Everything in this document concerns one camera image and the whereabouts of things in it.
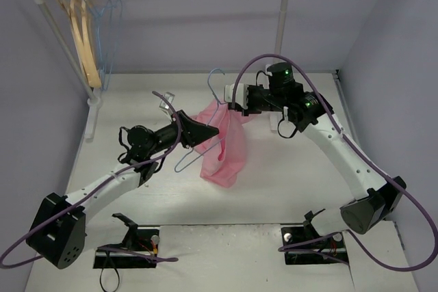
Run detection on pink t shirt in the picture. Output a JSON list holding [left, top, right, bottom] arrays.
[[194, 101, 256, 188]]

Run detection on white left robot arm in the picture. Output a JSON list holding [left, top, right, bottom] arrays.
[[25, 110, 219, 269]]

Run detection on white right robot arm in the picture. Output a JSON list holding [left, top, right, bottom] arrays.
[[224, 62, 406, 245]]

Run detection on wooden hanger right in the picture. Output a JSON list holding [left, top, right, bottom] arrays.
[[66, 0, 103, 88]]

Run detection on wooden hanger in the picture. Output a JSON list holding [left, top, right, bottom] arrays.
[[47, 0, 96, 84], [55, 0, 101, 86], [66, 0, 103, 88]]

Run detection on wooden hanger left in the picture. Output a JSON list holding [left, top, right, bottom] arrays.
[[47, 0, 96, 84]]

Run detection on wooden hanger middle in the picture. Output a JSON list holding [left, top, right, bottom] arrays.
[[55, 0, 101, 86]]

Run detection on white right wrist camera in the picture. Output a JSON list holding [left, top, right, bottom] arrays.
[[223, 83, 249, 109]]

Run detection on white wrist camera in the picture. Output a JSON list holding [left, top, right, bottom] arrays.
[[223, 83, 249, 109], [159, 92, 175, 118]]

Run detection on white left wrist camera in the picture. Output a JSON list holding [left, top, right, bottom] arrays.
[[159, 92, 175, 118]]

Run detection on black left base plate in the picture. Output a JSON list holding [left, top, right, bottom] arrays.
[[92, 226, 160, 269]]

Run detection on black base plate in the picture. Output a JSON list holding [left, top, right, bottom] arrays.
[[281, 225, 349, 265], [92, 226, 160, 269]]

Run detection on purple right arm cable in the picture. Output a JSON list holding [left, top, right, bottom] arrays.
[[229, 53, 438, 271]]

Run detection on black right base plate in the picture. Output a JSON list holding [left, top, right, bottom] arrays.
[[281, 225, 349, 265]]

